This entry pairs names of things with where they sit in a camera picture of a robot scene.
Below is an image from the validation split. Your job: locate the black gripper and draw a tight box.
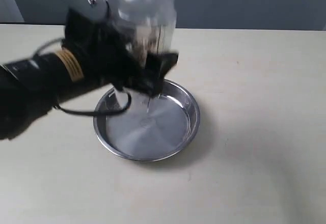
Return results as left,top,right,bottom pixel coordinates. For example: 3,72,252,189
62,9,179,97

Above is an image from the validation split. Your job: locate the clear plastic shaker bottle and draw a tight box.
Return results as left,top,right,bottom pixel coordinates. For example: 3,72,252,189
116,0,177,106

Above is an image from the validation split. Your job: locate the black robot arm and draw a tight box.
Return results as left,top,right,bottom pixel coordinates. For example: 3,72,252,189
1,10,178,139

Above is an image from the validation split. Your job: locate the round stainless steel plate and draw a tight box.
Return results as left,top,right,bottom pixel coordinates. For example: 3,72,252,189
93,80,201,162

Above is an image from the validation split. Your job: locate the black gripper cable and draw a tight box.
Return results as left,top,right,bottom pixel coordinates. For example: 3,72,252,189
30,37,132,117

